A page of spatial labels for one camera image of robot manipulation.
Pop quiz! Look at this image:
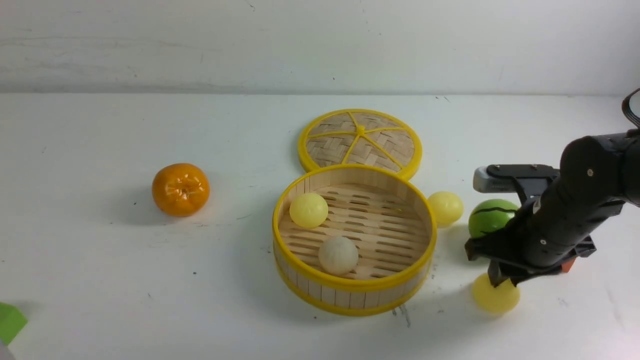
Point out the green toy watermelon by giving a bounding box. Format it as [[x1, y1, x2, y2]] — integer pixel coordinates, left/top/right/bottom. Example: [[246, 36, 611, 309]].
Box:
[[468, 198, 521, 239]]

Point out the white toy bun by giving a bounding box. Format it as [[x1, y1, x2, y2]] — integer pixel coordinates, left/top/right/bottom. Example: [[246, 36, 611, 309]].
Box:
[[317, 235, 359, 276]]

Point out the orange foam cube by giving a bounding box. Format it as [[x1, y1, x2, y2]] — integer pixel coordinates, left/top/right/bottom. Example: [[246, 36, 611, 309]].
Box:
[[561, 258, 577, 273]]

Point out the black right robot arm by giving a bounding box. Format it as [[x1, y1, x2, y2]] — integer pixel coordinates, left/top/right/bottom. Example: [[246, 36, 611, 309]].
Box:
[[464, 90, 640, 287]]

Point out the yellow toy bun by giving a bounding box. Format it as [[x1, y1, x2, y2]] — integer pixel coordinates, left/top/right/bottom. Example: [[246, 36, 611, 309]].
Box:
[[471, 273, 521, 315], [289, 193, 329, 229], [427, 191, 465, 228]]

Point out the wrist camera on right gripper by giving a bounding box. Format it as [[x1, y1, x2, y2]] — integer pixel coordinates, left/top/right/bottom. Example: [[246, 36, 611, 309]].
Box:
[[472, 164, 560, 204]]

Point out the green foam cube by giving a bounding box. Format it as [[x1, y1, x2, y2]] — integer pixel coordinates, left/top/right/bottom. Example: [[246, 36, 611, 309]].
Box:
[[0, 302, 28, 346]]

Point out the orange toy tangerine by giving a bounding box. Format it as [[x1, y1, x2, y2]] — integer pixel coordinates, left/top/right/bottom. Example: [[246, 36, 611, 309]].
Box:
[[151, 162, 211, 217]]

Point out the bamboo steamer lid yellow rim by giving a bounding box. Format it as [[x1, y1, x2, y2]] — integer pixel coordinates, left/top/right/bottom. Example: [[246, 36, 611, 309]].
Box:
[[296, 108, 423, 180]]

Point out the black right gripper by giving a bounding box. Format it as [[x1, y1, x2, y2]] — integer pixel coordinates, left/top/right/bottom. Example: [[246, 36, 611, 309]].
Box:
[[464, 177, 625, 288]]

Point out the bamboo steamer tray yellow rim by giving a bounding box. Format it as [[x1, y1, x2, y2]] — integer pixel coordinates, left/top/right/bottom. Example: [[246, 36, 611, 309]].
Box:
[[272, 164, 438, 317]]

